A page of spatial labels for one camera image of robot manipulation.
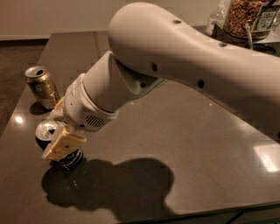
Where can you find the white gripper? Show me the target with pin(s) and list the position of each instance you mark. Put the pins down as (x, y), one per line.
(82, 110)

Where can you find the blue pepsi can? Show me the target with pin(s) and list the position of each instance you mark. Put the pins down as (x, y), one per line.
(43, 134)

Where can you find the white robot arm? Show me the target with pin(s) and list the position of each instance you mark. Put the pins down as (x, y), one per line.
(148, 44)

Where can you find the orange gold can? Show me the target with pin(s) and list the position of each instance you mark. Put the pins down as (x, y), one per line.
(42, 85)

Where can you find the clear bottle in background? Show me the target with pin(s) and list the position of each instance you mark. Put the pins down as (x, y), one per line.
(217, 16)

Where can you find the glass jar of nuts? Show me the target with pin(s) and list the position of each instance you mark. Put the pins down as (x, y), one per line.
(259, 17)

